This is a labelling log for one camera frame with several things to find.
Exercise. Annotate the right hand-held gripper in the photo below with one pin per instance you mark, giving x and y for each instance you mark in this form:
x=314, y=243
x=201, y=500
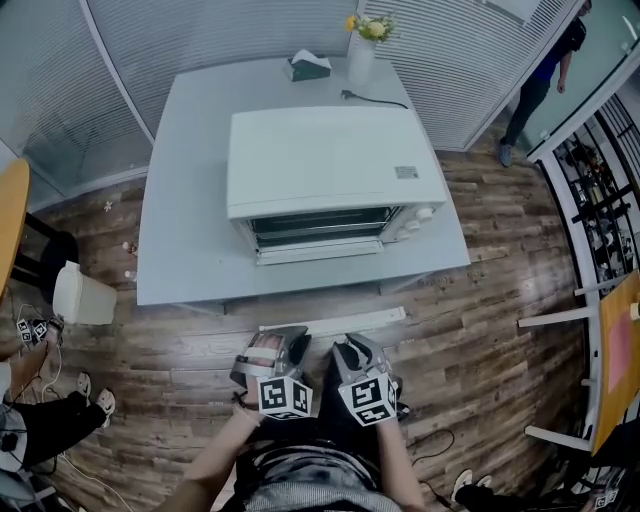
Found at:
x=370, y=400

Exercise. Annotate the yellow desk with white frame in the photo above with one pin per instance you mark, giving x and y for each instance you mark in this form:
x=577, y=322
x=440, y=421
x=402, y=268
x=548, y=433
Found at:
x=620, y=420

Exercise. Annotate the grey rectangular sticker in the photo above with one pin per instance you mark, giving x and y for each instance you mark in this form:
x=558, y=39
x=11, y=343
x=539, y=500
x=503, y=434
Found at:
x=406, y=172

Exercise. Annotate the dark green tissue box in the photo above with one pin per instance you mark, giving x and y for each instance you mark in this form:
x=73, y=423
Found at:
x=310, y=72

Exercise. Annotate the long white power strip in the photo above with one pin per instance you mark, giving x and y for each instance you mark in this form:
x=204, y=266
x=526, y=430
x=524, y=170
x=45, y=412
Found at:
x=350, y=322

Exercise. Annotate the pink paper sheet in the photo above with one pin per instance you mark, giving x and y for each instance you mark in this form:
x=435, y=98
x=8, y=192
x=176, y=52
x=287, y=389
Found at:
x=621, y=355

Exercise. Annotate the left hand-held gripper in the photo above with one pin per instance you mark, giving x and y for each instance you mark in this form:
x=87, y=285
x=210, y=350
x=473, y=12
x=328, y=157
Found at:
x=282, y=397

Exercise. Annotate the person's right forearm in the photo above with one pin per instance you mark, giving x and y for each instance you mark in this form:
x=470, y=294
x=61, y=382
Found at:
x=397, y=465

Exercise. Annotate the white tissue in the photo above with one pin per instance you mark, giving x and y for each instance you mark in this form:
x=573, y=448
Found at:
x=306, y=57

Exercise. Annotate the white vase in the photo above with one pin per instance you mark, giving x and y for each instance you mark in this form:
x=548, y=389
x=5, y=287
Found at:
x=361, y=62

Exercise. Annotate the yellow flower bouquet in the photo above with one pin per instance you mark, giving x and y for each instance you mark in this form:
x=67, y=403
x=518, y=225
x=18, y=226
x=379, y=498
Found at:
x=372, y=27

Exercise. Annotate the person's left forearm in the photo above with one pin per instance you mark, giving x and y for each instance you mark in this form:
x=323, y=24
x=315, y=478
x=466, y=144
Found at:
x=220, y=460

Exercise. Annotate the yellow round table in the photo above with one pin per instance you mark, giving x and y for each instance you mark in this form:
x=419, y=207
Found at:
x=12, y=220

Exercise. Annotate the glass door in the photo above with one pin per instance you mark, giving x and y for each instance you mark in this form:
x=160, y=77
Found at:
x=595, y=90

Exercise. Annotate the white waste bin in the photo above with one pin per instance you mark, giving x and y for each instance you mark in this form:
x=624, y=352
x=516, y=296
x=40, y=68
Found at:
x=82, y=295

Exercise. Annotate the white oven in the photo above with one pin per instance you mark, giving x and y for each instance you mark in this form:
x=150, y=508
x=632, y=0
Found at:
x=320, y=160

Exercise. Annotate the person's grey t-shirt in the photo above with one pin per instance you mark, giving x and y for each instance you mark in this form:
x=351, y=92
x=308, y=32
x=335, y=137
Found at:
x=320, y=487

